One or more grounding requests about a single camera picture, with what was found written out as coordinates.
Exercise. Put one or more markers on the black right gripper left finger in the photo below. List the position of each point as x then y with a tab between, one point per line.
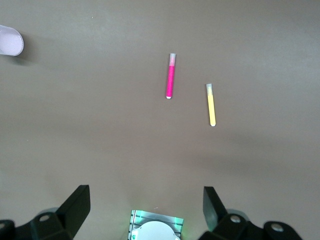
71	215

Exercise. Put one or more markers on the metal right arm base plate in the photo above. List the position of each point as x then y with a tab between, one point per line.
160	216

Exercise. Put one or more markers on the pink highlighter pen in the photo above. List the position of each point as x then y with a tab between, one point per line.
170	77

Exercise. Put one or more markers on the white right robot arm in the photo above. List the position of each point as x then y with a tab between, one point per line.
155	231

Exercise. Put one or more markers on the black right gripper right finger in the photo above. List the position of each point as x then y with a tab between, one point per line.
220	225

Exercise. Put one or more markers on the yellow test tube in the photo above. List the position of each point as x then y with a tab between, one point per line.
211	107

